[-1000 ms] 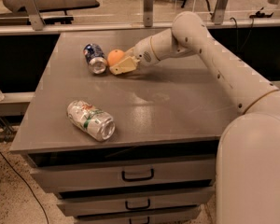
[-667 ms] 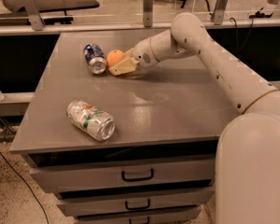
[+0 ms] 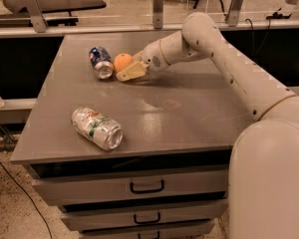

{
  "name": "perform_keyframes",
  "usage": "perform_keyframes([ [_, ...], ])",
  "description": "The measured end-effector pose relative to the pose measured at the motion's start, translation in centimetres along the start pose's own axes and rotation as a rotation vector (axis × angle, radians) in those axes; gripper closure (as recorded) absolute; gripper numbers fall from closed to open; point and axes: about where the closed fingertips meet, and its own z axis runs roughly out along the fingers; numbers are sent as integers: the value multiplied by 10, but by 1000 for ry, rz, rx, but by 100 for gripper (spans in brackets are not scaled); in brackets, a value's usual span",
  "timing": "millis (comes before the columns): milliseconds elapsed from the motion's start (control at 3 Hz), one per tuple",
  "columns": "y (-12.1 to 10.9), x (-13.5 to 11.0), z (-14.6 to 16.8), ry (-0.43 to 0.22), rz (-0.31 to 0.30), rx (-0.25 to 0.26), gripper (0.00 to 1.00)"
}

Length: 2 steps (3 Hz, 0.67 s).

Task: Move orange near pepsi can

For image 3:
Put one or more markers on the silver green soda can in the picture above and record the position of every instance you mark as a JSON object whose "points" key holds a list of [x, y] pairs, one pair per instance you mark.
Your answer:
{"points": [[105, 132]]}

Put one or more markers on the metal bracket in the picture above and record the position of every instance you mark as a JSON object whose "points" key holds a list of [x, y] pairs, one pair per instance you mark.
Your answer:
{"points": [[232, 16], [157, 13], [37, 19]]}

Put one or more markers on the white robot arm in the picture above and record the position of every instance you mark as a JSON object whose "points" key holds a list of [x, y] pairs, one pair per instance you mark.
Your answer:
{"points": [[263, 180]]}

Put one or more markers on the right metal bracket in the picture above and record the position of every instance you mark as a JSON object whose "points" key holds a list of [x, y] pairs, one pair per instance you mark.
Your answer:
{"points": [[232, 16]]}

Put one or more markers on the blue pepsi can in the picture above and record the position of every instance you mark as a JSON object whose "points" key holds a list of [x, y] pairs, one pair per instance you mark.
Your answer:
{"points": [[101, 62]]}

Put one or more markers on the bottom drawer black handle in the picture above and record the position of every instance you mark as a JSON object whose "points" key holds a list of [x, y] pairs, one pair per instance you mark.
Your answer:
{"points": [[149, 235]]}

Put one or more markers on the left metal bracket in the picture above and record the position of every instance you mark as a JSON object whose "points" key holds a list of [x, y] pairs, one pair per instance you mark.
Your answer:
{"points": [[37, 19]]}

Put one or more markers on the drawer black handle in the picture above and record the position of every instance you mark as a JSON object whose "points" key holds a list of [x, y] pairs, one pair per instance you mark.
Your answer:
{"points": [[146, 188], [149, 235], [145, 219]]}

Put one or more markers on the middle drawer black handle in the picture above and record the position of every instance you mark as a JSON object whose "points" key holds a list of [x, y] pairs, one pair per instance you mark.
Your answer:
{"points": [[145, 219]]}

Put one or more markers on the middle metal bracket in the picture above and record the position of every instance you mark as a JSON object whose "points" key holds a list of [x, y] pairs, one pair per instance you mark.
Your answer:
{"points": [[157, 13]]}

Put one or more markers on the grey drawer cabinet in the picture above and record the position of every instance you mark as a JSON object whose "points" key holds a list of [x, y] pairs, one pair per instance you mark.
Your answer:
{"points": [[178, 126]]}

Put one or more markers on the orange fruit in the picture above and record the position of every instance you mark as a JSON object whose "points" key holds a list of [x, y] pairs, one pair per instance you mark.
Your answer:
{"points": [[121, 61]]}

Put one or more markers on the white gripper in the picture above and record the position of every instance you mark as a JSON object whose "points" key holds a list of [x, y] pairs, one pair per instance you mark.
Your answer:
{"points": [[153, 57]]}

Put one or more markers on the top drawer black handle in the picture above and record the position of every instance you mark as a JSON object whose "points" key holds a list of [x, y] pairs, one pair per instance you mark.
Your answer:
{"points": [[146, 188]]}

